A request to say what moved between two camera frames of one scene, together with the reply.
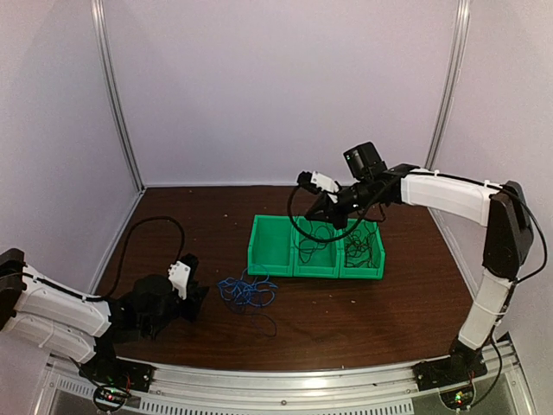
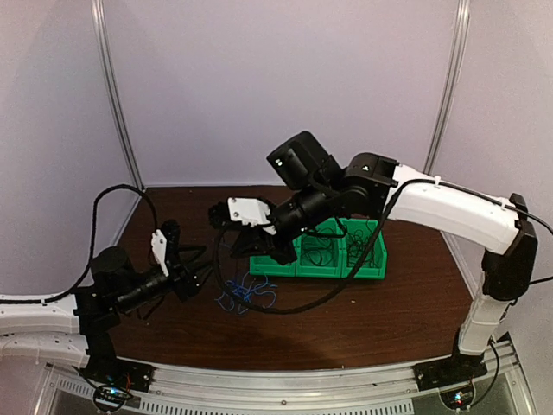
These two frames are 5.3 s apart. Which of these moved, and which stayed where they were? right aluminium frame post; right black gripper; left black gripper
Moved: left black gripper; right black gripper
Stayed: right aluminium frame post
